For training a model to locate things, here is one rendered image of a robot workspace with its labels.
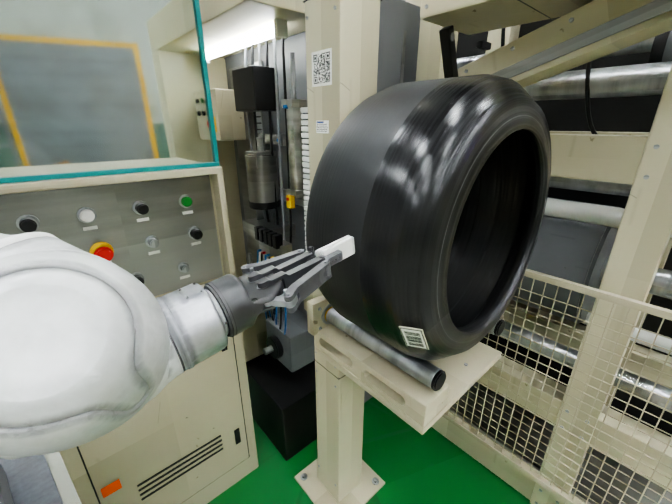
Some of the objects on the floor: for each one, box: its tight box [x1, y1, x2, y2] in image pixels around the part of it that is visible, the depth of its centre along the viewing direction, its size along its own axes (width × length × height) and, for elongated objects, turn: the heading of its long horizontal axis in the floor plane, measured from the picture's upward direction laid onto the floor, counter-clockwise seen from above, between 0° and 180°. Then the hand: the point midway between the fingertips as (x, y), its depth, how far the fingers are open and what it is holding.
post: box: [303, 0, 382, 502], centre depth 92 cm, size 13×13×250 cm
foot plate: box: [295, 458, 385, 504], centre depth 137 cm, size 27×27×2 cm
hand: (336, 251), depth 52 cm, fingers closed
